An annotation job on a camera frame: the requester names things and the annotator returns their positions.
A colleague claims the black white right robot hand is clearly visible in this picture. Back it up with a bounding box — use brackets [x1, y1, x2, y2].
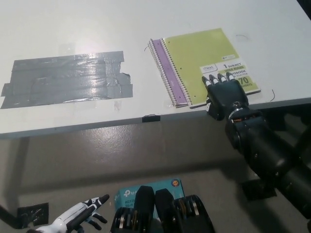
[201, 72, 250, 121]

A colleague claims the purple spiral notebook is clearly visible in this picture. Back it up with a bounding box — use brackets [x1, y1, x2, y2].
[147, 37, 192, 109]

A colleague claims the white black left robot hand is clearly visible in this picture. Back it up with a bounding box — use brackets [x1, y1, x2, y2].
[29, 194, 110, 233]

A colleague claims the grey duct tape patch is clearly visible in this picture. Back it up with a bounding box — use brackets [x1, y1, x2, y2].
[0, 50, 134, 109]

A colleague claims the black ribbed robot body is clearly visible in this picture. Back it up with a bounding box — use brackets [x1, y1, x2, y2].
[110, 185, 216, 233]

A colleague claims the green Mead spiral notebook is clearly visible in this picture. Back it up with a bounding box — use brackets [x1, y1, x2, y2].
[162, 28, 262, 109]

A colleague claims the teal tp-link box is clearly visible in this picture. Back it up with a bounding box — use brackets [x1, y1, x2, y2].
[114, 178, 185, 212]

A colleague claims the small black tape strip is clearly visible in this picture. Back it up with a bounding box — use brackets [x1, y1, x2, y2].
[142, 113, 161, 122]

